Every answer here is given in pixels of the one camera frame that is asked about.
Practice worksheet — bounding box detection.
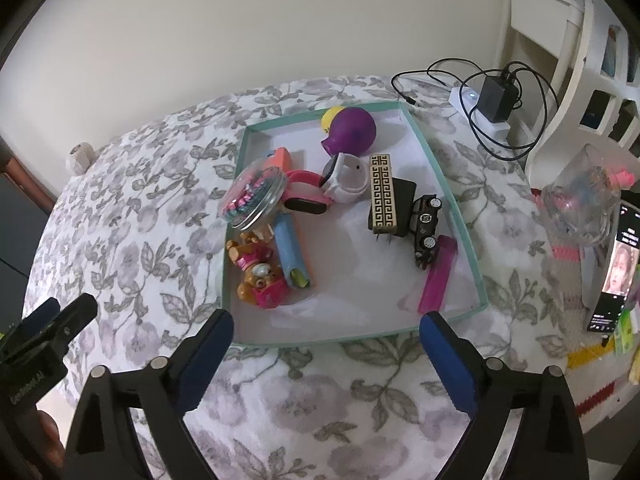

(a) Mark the orange blue toy phone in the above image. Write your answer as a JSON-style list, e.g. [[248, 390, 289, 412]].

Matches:
[[266, 148, 311, 289]]

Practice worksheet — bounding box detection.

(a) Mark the black gold patterned box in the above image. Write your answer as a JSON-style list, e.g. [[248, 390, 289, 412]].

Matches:
[[369, 154, 397, 235]]

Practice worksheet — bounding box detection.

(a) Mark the clear dome with orange toys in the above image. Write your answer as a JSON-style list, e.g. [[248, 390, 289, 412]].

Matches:
[[217, 157, 288, 231]]

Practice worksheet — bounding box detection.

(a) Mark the person left hand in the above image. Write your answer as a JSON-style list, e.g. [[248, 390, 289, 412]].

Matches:
[[1, 408, 65, 479]]

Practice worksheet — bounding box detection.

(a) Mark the beige yarn ball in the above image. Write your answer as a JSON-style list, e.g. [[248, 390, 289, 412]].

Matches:
[[65, 142, 96, 177]]

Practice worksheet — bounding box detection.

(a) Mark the white power strip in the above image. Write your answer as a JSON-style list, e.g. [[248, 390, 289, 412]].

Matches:
[[449, 86, 510, 146]]

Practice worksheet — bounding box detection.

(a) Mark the clear glass jar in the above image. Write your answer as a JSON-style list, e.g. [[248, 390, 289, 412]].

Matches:
[[541, 144, 620, 246]]

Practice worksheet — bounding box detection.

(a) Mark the white smartwatch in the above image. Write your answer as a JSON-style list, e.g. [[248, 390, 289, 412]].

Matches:
[[320, 153, 370, 204]]

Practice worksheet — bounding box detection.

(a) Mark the black cable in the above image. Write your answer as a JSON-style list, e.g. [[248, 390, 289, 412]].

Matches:
[[389, 56, 561, 162]]

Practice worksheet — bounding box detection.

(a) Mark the black square plug adapter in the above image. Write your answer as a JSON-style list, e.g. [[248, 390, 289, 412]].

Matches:
[[393, 178, 416, 237]]

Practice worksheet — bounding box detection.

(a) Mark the pink translucent lighter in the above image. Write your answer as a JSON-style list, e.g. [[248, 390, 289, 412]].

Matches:
[[418, 235, 458, 314]]

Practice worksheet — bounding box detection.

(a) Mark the floral white grey blanket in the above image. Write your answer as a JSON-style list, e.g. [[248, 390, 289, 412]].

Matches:
[[25, 76, 567, 479]]

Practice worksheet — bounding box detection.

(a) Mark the white lattice chair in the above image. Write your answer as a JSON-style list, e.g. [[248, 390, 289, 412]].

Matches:
[[495, 0, 639, 188]]

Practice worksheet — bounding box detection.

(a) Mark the pink brown dog toy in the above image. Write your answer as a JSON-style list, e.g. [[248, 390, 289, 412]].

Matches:
[[226, 233, 288, 310]]

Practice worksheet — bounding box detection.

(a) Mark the black toy car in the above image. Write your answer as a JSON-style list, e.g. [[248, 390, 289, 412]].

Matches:
[[410, 194, 442, 270]]

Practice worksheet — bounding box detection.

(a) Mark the smartphone with lit screen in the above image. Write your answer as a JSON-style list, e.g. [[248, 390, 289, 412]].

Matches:
[[586, 200, 639, 335]]

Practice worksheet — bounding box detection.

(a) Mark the black charger adapter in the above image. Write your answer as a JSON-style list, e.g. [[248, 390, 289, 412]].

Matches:
[[476, 76, 518, 124]]

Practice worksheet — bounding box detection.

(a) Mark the pink smart band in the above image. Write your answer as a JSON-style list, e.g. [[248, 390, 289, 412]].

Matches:
[[282, 169, 333, 214]]

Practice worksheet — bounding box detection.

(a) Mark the yellow purple toy figure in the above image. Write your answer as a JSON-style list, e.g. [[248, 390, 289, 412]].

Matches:
[[320, 106, 376, 156]]

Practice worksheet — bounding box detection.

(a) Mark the teal rimmed white tray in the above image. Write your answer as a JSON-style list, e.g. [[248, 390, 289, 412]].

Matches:
[[222, 102, 488, 348]]

